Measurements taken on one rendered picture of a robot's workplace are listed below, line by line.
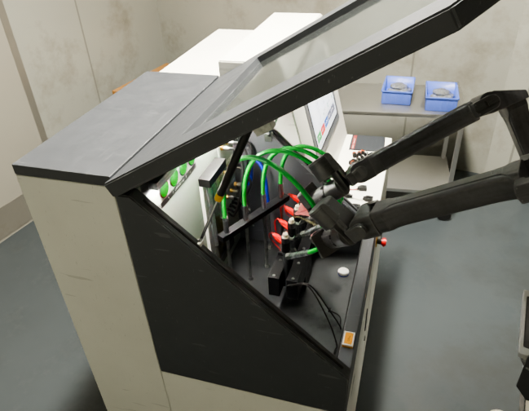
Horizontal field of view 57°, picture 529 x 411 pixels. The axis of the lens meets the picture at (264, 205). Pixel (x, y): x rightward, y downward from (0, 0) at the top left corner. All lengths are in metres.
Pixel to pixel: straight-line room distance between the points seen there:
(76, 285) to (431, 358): 1.83
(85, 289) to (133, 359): 0.30
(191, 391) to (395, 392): 1.19
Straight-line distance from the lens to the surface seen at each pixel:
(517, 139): 1.48
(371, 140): 2.41
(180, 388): 1.66
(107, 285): 1.43
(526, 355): 1.42
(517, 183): 0.95
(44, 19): 3.98
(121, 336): 1.58
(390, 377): 2.59
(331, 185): 1.32
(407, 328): 2.81
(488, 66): 3.94
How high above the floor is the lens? 2.05
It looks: 34 degrees down
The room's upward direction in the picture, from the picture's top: 3 degrees counter-clockwise
